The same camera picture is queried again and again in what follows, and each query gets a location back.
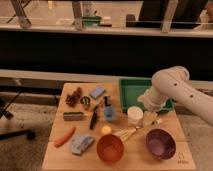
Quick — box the black brush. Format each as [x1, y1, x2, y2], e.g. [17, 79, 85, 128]
[89, 106, 98, 130]

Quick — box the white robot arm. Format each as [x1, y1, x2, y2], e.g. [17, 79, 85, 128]
[137, 66, 213, 127]

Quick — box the purple bowl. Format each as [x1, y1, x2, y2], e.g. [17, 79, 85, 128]
[146, 129, 176, 160]

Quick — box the orange bowl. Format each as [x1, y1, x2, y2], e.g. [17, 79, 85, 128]
[96, 134, 124, 163]

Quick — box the white plastic cup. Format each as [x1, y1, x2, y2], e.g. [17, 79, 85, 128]
[127, 106, 143, 125]

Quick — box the metal whisk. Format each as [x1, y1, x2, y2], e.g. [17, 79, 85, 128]
[114, 119, 163, 141]

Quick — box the green plastic tray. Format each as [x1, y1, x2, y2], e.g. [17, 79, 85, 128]
[118, 77, 174, 113]

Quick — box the yellow ball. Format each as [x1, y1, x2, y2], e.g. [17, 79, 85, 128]
[101, 125, 112, 135]

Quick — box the blue sponge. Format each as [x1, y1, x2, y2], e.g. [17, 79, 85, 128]
[90, 87, 105, 99]

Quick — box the small metal cup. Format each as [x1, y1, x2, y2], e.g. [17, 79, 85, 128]
[80, 96, 90, 110]

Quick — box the crumpled blue cloth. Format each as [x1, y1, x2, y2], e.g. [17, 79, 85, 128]
[70, 134, 94, 155]

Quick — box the brown grape cluster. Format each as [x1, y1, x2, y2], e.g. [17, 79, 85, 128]
[65, 87, 82, 107]

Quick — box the orange carrot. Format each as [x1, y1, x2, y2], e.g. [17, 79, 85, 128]
[54, 127, 76, 148]

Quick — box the black chair base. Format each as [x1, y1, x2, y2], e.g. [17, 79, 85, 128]
[0, 93, 36, 141]

